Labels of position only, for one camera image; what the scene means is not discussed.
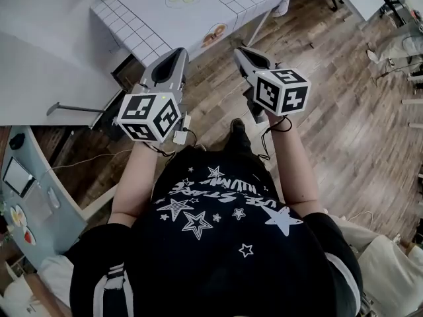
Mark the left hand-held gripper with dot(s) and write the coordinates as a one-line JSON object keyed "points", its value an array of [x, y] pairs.
{"points": [[138, 111]]}

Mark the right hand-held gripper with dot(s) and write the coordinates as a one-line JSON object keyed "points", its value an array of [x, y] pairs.
{"points": [[277, 91]]}

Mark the person's right forearm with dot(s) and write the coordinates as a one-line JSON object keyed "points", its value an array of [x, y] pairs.
{"points": [[294, 167]]}

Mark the person's left forearm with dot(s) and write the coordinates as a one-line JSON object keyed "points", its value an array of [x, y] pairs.
{"points": [[135, 183]]}

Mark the white table leg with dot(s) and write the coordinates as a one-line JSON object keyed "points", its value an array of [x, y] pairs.
{"points": [[261, 25]]}

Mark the person's dark shoe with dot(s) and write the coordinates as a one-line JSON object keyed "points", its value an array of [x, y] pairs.
{"points": [[237, 125]]}

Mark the white adapter box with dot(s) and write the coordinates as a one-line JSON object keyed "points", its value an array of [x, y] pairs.
{"points": [[180, 137]]}

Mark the person's black trousers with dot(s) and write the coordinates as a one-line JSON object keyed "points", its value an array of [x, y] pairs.
{"points": [[238, 144]]}

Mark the grey metal bar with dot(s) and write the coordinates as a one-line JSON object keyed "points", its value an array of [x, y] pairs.
{"points": [[76, 108]]}

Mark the small black round object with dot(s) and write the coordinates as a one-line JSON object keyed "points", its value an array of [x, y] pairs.
{"points": [[17, 141]]}

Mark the light blue desk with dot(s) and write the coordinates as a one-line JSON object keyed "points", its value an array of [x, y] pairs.
{"points": [[59, 210]]}

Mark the tablet with white screen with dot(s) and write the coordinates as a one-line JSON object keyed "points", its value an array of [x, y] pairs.
{"points": [[16, 177]]}

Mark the black star-print shirt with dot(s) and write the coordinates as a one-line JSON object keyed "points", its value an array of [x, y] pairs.
{"points": [[215, 259]]}

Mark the white flower-shaped dish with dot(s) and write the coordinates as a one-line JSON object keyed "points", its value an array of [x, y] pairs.
{"points": [[18, 216]]}

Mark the red and white dish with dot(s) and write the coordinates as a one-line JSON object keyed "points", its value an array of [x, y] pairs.
{"points": [[29, 236]]}

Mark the white cushion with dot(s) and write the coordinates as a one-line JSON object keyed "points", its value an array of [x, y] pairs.
{"points": [[56, 276]]}

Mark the beige cushioned seat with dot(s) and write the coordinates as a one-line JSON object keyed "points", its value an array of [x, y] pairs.
{"points": [[390, 276]]}

